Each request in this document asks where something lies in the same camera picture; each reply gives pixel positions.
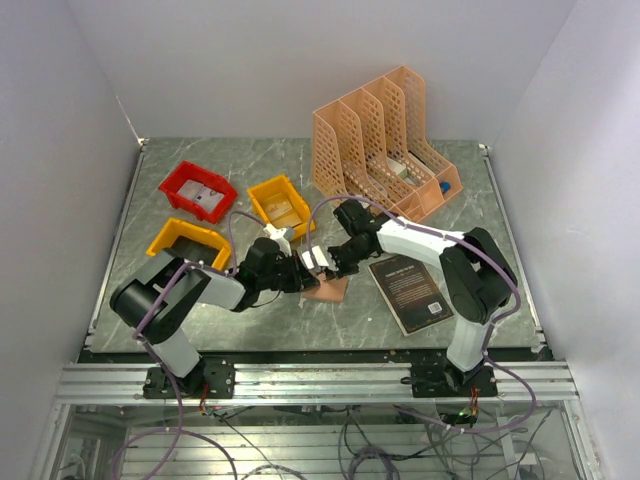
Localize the black book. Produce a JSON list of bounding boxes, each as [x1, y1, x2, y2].
[[369, 255, 454, 336]]

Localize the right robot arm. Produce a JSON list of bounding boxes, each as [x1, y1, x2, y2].
[[328, 197, 522, 396]]

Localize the yellow bin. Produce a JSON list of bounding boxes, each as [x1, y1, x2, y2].
[[247, 175, 311, 240], [146, 217, 231, 270]]

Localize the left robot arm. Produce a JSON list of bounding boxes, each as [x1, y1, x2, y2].
[[109, 237, 320, 397]]

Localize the aluminium mounting rail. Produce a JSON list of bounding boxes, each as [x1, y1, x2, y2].
[[54, 362, 579, 406]]

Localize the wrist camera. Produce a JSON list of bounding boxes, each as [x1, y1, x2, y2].
[[263, 223, 295, 256], [301, 246, 337, 271]]

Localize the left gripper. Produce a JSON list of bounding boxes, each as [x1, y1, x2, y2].
[[258, 250, 320, 293]]

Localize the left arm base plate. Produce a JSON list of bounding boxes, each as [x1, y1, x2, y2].
[[142, 358, 236, 399]]

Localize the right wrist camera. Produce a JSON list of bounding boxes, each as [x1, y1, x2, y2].
[[301, 246, 337, 271]]

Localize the silver cards in red bin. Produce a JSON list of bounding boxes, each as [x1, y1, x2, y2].
[[178, 180, 224, 212]]

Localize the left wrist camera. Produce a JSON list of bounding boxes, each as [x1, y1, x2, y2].
[[263, 223, 295, 256]]

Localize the black item in yellow bin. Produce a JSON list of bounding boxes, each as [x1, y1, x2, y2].
[[170, 236, 219, 265]]

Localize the red plastic bin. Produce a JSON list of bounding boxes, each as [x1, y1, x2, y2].
[[158, 161, 238, 224]]

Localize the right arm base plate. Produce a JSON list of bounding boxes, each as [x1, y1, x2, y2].
[[400, 361, 498, 398]]

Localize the orange plastic file organizer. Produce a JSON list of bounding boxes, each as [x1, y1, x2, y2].
[[312, 66, 463, 222]]

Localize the beige cards in yellow bin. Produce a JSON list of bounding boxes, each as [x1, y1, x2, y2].
[[262, 194, 302, 228]]

